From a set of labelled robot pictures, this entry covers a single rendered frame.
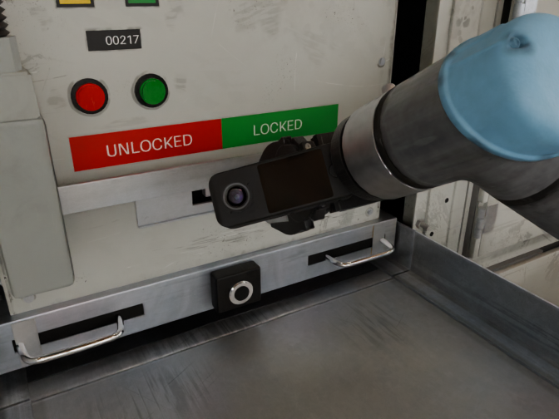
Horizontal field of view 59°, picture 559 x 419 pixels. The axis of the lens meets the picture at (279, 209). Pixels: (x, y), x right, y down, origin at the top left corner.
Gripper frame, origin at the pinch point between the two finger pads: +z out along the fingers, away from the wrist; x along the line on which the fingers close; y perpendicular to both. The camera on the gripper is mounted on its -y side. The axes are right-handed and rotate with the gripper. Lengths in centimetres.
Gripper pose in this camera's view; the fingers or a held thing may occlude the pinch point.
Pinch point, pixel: (253, 202)
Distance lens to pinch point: 55.2
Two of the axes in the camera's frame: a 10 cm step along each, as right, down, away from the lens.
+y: 8.7, -2.0, 4.6
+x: -2.5, -9.7, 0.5
